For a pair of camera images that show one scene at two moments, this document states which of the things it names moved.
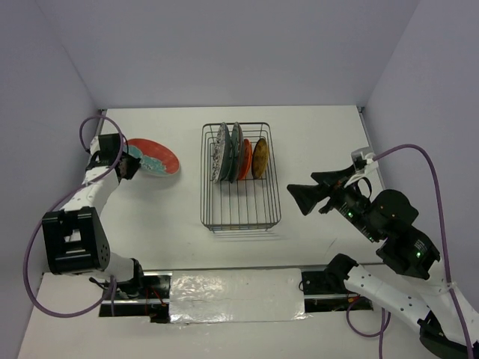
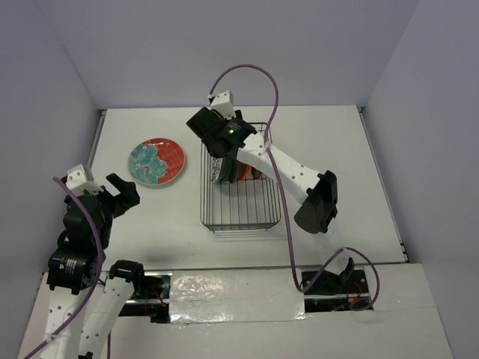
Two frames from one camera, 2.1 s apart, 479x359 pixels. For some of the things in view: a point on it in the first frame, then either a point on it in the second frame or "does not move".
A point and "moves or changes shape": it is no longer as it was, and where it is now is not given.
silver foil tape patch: (272, 295) does not move
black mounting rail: (154, 300) does not move
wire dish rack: (248, 204) does not move
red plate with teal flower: (156, 158) moves or changes shape
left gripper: (135, 165) to (129, 195)
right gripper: (305, 194) to (222, 119)
